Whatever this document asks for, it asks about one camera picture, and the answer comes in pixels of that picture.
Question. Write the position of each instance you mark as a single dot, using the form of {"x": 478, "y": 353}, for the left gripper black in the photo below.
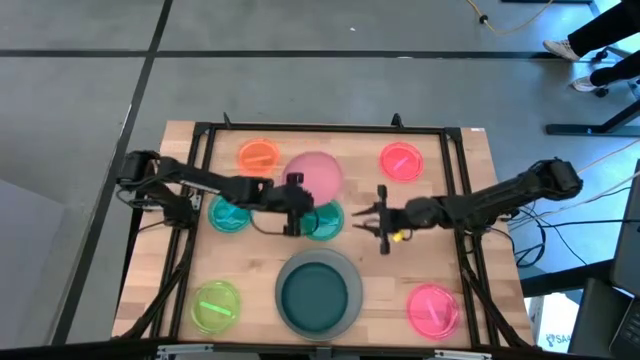
{"x": 292, "y": 202}

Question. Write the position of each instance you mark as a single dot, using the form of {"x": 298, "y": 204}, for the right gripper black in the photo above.
{"x": 395, "y": 220}

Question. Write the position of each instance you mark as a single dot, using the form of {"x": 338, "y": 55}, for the small teal plastic plate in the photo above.
{"x": 330, "y": 222}
{"x": 227, "y": 219}

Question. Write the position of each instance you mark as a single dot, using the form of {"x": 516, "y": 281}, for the large pink plastic plate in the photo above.
{"x": 325, "y": 175}

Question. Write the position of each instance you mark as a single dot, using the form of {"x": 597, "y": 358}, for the small red plastic plate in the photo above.
{"x": 407, "y": 170}

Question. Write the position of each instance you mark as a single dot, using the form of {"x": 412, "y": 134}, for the small orange plastic plate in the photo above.
{"x": 250, "y": 150}

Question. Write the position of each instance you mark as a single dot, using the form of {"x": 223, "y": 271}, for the small pink plastic plate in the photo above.
{"x": 433, "y": 327}

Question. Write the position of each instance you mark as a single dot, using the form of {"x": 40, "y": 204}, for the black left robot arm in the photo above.
{"x": 210, "y": 181}

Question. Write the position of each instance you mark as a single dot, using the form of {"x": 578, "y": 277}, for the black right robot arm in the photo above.
{"x": 500, "y": 195}

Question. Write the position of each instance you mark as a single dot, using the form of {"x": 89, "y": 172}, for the yellow tag on gripper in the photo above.
{"x": 397, "y": 237}

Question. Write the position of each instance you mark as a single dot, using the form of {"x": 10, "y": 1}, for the large grey plate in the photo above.
{"x": 356, "y": 300}

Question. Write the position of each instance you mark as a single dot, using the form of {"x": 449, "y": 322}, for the dark teal plate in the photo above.
{"x": 315, "y": 297}

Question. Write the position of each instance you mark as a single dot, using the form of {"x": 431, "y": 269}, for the small green plastic plate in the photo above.
{"x": 215, "y": 322}

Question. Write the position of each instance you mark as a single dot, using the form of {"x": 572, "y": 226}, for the black desk foot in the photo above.
{"x": 560, "y": 280}
{"x": 575, "y": 130}

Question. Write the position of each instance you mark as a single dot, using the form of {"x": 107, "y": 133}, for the white cardboard box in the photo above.
{"x": 555, "y": 320}

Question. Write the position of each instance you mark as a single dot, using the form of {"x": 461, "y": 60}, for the dark grey case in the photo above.
{"x": 595, "y": 320}

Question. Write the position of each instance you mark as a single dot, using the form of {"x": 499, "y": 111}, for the person's white shoe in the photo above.
{"x": 582, "y": 84}
{"x": 560, "y": 49}

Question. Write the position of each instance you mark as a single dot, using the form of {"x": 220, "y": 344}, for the dark monitor panel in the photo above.
{"x": 630, "y": 240}

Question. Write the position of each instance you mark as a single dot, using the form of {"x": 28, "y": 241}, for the black chair castor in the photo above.
{"x": 601, "y": 92}

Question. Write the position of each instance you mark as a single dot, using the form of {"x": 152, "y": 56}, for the black bar with brackets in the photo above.
{"x": 75, "y": 352}

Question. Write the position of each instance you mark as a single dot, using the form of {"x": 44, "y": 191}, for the grey laptop keyboard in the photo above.
{"x": 631, "y": 330}

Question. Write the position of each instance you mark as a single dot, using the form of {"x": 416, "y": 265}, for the black metal table frame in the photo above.
{"x": 325, "y": 128}

